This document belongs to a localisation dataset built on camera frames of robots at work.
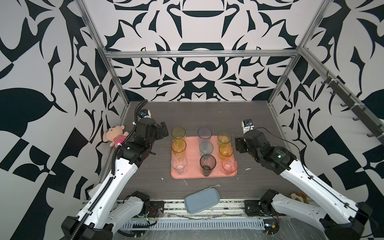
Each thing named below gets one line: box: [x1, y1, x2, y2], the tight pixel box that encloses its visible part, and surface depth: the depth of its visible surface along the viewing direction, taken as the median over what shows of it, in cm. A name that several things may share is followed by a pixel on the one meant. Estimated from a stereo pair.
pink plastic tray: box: [171, 136, 237, 180], surface depth 87 cm
